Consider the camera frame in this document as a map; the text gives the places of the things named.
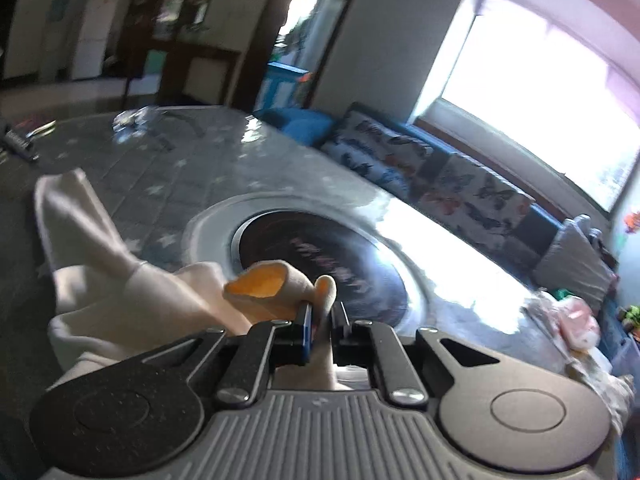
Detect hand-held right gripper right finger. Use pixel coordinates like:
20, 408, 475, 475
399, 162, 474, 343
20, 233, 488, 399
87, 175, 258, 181
332, 302, 506, 408

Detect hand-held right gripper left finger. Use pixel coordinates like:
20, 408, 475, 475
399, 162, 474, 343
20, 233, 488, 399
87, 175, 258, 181
125, 301, 314, 408

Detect cream long-sleeved sweater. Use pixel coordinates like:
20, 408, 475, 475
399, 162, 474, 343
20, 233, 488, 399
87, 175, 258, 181
34, 167, 383, 393

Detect round black built-in hotplate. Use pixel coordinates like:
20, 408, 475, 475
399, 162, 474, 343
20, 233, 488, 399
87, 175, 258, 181
182, 192, 426, 337

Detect butterfly print cushion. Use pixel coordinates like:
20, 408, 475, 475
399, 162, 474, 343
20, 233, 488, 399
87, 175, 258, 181
320, 109, 434, 197
414, 152, 537, 262

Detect blue sofa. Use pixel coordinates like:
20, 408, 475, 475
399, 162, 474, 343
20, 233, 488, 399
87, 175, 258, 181
252, 101, 621, 311

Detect grey quilted star table cover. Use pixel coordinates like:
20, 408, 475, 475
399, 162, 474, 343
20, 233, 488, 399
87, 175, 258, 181
0, 105, 571, 480

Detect pink plastic bag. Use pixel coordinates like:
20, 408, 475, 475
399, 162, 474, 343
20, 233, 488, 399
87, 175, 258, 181
521, 294, 602, 353

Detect grey cushion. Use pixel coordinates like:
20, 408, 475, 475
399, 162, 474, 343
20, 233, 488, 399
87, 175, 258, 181
531, 214, 617, 302

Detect blue cabinet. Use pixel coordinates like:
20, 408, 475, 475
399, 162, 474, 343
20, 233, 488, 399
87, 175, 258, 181
260, 61, 307, 111

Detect pale green cloth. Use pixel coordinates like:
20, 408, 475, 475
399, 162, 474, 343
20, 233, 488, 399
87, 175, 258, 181
565, 345, 637, 441

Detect rimless eyeglasses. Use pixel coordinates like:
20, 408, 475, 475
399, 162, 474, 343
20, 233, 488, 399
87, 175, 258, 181
111, 106, 203, 138

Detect clear plastic storage box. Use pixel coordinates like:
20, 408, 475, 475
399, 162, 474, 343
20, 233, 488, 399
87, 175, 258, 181
600, 310, 640, 378

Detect window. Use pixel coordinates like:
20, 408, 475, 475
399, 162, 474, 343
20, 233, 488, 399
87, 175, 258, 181
407, 0, 640, 213

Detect small dark object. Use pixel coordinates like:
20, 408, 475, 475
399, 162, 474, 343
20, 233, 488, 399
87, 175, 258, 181
0, 129, 40, 162

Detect dark wooden display cabinet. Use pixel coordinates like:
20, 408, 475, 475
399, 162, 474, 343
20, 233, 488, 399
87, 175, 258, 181
125, 0, 226, 48

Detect white refrigerator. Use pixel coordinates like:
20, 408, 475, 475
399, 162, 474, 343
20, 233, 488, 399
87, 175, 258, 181
70, 0, 124, 82

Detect dark wooden door frame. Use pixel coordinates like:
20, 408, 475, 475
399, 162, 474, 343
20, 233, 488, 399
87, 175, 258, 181
234, 0, 372, 112

